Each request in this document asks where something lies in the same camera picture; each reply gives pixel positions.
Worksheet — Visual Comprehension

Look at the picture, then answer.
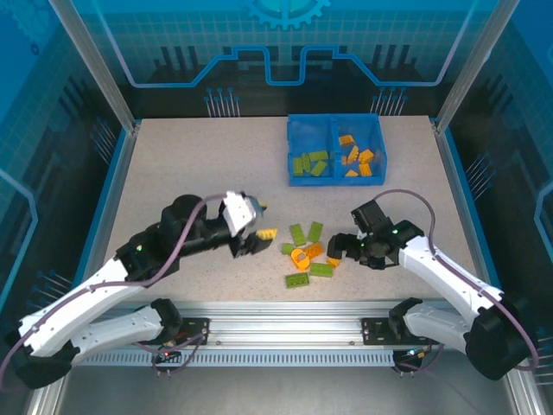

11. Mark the long green lego brick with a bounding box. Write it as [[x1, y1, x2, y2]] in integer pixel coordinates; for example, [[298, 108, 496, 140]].
[[283, 272, 312, 289]]

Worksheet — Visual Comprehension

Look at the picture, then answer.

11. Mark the orange round lego piece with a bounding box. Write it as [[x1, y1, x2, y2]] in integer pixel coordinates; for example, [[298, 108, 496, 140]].
[[290, 246, 311, 271]]

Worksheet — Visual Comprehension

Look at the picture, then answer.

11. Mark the blue divided plastic bin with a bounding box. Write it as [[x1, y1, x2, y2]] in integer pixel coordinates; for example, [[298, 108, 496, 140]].
[[287, 112, 387, 188]]

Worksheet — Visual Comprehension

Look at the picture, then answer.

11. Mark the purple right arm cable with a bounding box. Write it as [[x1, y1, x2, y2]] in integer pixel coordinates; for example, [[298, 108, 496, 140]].
[[373, 188, 541, 373]]

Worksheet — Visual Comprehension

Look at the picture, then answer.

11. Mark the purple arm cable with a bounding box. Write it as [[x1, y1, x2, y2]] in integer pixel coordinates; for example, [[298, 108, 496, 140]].
[[0, 194, 228, 393], [373, 188, 541, 373]]

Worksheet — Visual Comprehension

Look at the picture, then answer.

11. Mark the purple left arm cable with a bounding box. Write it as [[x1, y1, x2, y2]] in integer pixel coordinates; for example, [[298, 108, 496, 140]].
[[0, 194, 228, 393]]

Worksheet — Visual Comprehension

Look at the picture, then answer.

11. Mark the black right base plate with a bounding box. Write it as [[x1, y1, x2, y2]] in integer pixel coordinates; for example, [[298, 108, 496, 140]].
[[361, 316, 441, 346]]

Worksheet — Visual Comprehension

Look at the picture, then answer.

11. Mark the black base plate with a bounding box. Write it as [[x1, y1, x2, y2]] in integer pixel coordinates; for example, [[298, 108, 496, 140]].
[[175, 317, 212, 347], [361, 316, 441, 346]]

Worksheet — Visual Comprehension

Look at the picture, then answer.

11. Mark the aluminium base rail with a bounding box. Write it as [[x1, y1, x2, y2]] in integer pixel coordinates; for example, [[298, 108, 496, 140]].
[[77, 297, 518, 352]]

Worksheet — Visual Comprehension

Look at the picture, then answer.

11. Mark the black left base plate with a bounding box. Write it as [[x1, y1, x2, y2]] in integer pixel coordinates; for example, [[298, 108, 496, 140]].
[[175, 317, 212, 347]]

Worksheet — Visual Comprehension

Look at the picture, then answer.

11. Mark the black base cable connector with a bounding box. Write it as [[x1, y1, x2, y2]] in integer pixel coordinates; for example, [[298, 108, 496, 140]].
[[392, 345, 437, 377], [153, 343, 185, 377]]

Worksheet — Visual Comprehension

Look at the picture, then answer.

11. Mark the slotted grey cable duct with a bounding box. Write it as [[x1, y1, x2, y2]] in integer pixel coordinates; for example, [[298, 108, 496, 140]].
[[77, 348, 398, 368]]

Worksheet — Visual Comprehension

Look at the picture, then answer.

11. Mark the aluminium frame post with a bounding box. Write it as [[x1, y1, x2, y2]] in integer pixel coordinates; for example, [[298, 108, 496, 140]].
[[47, 0, 142, 135], [434, 0, 519, 133]]

